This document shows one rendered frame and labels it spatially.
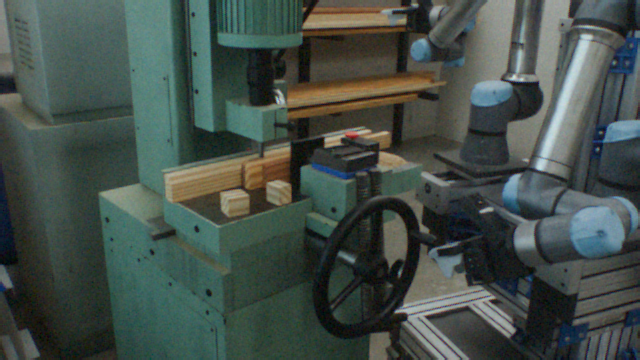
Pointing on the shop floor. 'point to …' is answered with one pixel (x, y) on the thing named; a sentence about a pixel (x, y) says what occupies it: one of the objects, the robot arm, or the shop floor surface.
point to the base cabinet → (134, 301)
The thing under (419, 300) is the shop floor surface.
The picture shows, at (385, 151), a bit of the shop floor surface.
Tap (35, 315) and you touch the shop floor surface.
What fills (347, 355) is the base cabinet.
